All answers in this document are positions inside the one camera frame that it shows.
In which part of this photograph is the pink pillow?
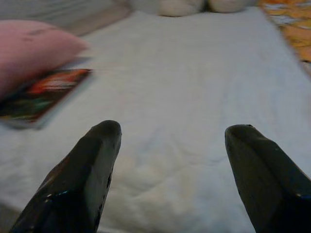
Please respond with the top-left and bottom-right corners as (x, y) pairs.
(0, 19), (92, 98)

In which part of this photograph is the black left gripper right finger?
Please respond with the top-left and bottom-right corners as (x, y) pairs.
(224, 124), (311, 233)

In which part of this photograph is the white quilted bedsheet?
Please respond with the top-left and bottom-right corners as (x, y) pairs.
(0, 6), (311, 233)

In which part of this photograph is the beige plush toy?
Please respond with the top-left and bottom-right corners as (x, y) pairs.
(155, 0), (258, 17)

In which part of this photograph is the dark cover book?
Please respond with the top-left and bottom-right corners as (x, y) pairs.
(0, 57), (95, 130)

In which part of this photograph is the yellow cartoon print blanket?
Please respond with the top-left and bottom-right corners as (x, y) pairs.
(259, 0), (311, 64)

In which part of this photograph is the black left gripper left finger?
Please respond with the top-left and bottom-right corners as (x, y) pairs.
(9, 119), (122, 233)

